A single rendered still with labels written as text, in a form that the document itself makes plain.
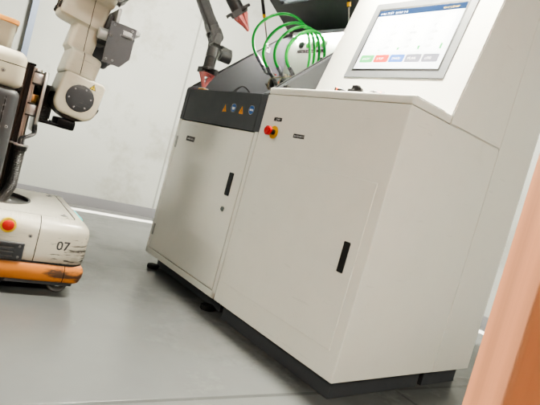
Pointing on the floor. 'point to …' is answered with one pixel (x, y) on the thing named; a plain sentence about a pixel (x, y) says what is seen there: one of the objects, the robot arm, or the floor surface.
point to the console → (370, 210)
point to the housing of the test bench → (492, 225)
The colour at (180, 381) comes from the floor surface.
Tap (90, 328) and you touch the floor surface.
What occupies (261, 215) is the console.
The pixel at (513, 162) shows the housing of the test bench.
